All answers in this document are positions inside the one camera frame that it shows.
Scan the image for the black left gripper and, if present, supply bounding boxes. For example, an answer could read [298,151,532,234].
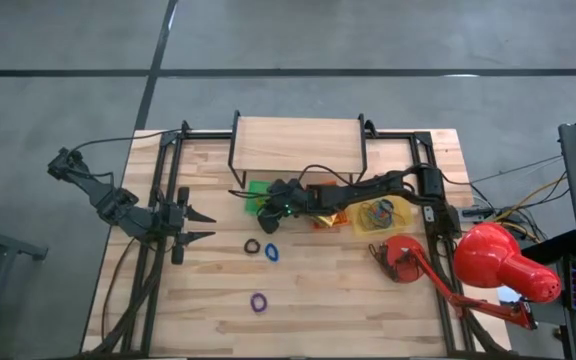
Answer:
[160,187,217,265]

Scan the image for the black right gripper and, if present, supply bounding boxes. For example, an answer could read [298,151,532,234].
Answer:
[257,178,319,235]

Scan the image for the green plastic basket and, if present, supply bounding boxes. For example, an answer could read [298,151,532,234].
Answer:
[245,179,274,216]

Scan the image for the orange plastic basket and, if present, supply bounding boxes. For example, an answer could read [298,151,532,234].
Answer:
[306,182,349,231]

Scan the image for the orange rubber band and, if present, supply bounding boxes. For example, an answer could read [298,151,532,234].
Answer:
[358,203,378,230]

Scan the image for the purple spiral coil band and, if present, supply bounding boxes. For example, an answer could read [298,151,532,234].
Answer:
[249,292,268,315]

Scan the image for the yellow plastic basket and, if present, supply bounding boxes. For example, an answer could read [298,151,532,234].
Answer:
[347,194,414,239]

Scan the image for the red desk lamp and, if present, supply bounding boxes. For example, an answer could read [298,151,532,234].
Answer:
[369,221,563,331]

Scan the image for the wooden shelf riser black legs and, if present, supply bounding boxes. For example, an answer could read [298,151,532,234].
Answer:
[226,109,369,194]

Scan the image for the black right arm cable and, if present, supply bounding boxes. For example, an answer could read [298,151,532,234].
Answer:
[227,163,364,201]

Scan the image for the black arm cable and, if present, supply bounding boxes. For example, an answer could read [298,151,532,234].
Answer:
[227,163,364,201]
[70,129,182,201]

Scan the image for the black lamp power cable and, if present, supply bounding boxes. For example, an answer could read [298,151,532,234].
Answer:
[369,242,404,284]

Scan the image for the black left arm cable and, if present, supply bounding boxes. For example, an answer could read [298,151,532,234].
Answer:
[70,129,182,201]

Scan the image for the black metal table frame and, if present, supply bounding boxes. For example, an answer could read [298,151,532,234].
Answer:
[80,119,512,359]

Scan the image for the bundle of coloured wires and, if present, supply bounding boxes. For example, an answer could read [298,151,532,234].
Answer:
[460,154,569,244]

